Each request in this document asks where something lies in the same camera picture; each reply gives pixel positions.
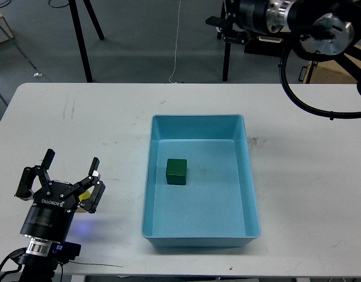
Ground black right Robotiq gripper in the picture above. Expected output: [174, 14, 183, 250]
[205, 0, 269, 45]

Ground black table legs right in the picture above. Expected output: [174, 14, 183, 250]
[216, 0, 236, 82]

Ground yellow block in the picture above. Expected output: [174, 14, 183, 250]
[74, 190, 92, 213]

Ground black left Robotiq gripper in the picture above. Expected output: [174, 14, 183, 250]
[15, 149, 105, 242]

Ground light blue plastic box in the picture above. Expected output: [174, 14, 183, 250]
[142, 115, 261, 247]

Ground black storage box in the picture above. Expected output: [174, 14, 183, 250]
[244, 35, 288, 58]

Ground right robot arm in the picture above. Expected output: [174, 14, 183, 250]
[205, 1, 361, 120]

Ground wooden cabinet with metal legs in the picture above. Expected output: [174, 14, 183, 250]
[0, 12, 37, 69]

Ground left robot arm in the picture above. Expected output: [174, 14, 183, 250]
[0, 149, 105, 281]

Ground black table legs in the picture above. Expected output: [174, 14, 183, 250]
[216, 0, 236, 82]
[68, 0, 105, 83]

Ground black table legs left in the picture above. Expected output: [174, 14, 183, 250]
[68, 0, 105, 83]

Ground green block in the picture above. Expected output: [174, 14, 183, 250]
[165, 159, 187, 185]

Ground cardboard box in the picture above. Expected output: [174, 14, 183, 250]
[299, 61, 357, 84]

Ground thin black wire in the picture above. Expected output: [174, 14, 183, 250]
[71, 262, 124, 268]

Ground white hanging cord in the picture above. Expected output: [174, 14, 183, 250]
[168, 0, 181, 84]

